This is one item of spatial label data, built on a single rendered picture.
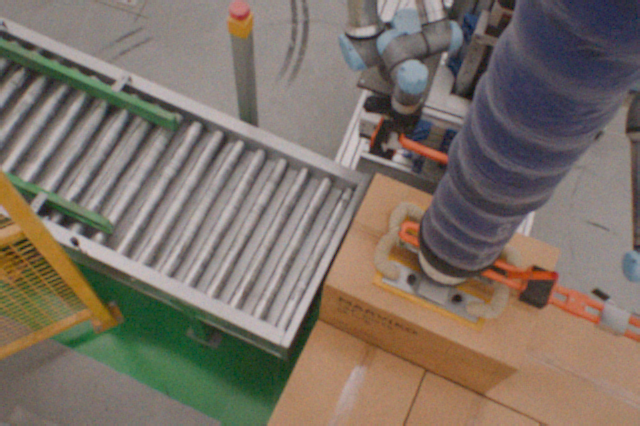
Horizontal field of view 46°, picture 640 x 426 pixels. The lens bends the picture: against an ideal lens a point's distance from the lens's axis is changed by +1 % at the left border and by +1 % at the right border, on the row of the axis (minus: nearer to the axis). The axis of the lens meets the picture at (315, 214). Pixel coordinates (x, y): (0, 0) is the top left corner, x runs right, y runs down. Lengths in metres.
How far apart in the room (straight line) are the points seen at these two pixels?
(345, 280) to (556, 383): 0.86
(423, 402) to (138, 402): 1.17
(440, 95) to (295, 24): 1.45
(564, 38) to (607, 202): 2.50
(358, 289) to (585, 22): 1.28
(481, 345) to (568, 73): 1.18
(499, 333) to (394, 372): 0.47
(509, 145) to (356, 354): 1.32
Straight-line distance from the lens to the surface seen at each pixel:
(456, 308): 2.20
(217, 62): 3.70
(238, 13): 2.53
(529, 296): 2.12
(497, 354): 2.22
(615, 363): 2.77
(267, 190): 2.74
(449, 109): 2.49
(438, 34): 2.06
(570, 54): 1.16
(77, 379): 3.19
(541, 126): 1.31
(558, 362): 2.70
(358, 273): 2.21
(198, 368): 3.11
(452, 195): 1.71
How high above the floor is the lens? 3.03
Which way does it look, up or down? 67 degrees down
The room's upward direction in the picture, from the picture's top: 6 degrees clockwise
